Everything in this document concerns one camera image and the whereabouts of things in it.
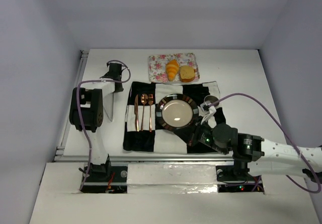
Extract silver metal tongs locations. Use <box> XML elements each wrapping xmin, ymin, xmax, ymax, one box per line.
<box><xmin>103</xmin><ymin>93</ymin><xmax>114</xmax><ymax>122</ymax></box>

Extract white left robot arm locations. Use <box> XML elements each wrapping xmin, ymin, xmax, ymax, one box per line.
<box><xmin>69</xmin><ymin>60</ymin><xmax>131</xmax><ymax>184</ymax></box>

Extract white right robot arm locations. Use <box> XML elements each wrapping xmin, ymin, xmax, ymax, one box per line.
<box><xmin>174</xmin><ymin>122</ymin><xmax>321</xmax><ymax>184</ymax></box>

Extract brown bread slice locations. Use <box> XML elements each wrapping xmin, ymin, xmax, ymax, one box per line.
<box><xmin>180</xmin><ymin>65</ymin><xmax>196</xmax><ymax>83</ymax></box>

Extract black rimmed beige plate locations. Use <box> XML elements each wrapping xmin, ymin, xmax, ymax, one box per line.
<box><xmin>155</xmin><ymin>94</ymin><xmax>199</xmax><ymax>132</ymax></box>

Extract copper knife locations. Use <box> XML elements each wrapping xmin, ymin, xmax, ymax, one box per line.
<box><xmin>134</xmin><ymin>95</ymin><xmax>139</xmax><ymax>131</ymax></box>

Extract copper spoon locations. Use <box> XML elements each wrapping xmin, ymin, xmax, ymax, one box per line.
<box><xmin>140</xmin><ymin>94</ymin><xmax>148</xmax><ymax>131</ymax></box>

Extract copper fork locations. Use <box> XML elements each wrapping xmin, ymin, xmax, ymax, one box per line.
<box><xmin>148</xmin><ymin>94</ymin><xmax>153</xmax><ymax>132</ymax></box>

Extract floral rectangular tray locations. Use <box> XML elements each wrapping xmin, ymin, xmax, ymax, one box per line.
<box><xmin>148</xmin><ymin>53</ymin><xmax>200</xmax><ymax>84</ymax></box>

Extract grey ceramic cup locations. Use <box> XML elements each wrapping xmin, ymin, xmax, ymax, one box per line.
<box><xmin>204</xmin><ymin>95</ymin><xmax>220</xmax><ymax>108</ymax></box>

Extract black white checkered cloth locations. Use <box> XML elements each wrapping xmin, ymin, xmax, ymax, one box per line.
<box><xmin>123</xmin><ymin>81</ymin><xmax>220</xmax><ymax>155</ymax></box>

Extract orange croissant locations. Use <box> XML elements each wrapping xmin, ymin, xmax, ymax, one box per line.
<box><xmin>166</xmin><ymin>59</ymin><xmax>180</xmax><ymax>82</ymax></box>

